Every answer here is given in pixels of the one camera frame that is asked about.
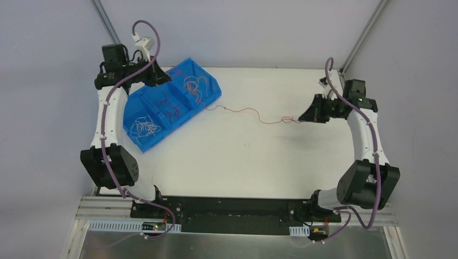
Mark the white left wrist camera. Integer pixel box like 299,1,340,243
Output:
132,33,155,61

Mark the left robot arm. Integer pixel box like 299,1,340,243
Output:
80,44,171,218

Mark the white cable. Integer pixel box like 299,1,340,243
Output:
129,114,163,139

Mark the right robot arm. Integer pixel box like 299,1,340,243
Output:
299,78,400,221

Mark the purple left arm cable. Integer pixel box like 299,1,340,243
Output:
100,19,176,240

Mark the aluminium frame rail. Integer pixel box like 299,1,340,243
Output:
63,196,408,258

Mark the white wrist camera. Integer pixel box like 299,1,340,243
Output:
132,33,155,61
318,69,340,100

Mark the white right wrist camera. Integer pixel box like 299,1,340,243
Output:
318,69,340,100

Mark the blue plastic divided bin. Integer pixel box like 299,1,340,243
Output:
123,58,221,153

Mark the red cable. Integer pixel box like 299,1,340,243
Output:
204,105,303,125

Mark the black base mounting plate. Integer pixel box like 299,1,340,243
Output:
130,196,341,235

